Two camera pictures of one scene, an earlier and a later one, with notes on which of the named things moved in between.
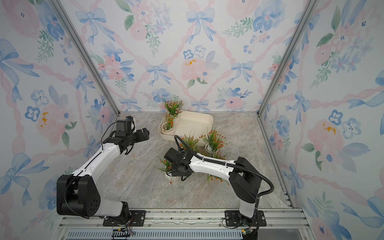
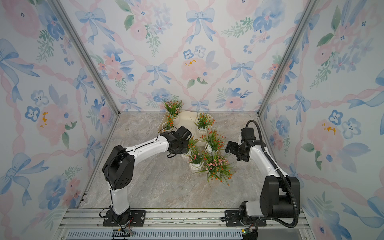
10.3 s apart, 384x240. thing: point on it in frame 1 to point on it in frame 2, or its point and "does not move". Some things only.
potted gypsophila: (214, 141) does not move
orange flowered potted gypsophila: (168, 126) does not move
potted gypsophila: (167, 169) to (202, 121)
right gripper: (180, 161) to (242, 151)
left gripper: (142, 137) to (184, 151)
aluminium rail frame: (281, 225) does not move
